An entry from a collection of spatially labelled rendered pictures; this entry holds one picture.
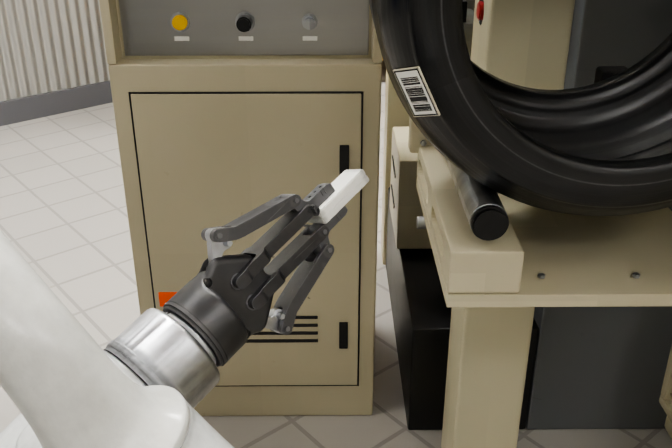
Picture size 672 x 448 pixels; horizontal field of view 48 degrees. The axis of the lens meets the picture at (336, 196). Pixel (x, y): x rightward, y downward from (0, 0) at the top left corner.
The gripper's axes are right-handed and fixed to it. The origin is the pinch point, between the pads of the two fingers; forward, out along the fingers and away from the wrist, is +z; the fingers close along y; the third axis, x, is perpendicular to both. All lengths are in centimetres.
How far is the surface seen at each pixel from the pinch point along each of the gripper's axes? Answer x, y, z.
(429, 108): 0.6, 0.1, 15.4
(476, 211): -0.3, 14.1, 14.9
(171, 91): -83, -4, 28
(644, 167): 13.4, 17.7, 27.5
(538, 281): -0.5, 28.2, 18.3
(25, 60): -340, -18, 84
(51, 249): -214, 36, 13
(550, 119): -9.0, 19.3, 42.0
